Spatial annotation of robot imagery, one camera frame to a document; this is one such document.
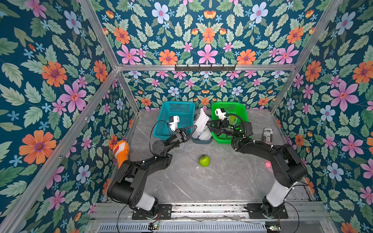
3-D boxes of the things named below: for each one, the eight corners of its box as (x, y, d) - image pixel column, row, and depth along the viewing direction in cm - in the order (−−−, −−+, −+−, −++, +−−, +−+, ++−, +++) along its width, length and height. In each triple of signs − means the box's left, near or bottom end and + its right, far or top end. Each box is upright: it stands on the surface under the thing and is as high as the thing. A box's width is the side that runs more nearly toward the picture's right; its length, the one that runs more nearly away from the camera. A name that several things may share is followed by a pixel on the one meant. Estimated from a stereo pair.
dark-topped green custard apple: (197, 164, 92) (197, 160, 87) (202, 157, 95) (202, 153, 90) (206, 169, 90) (206, 165, 85) (210, 162, 93) (211, 157, 88)
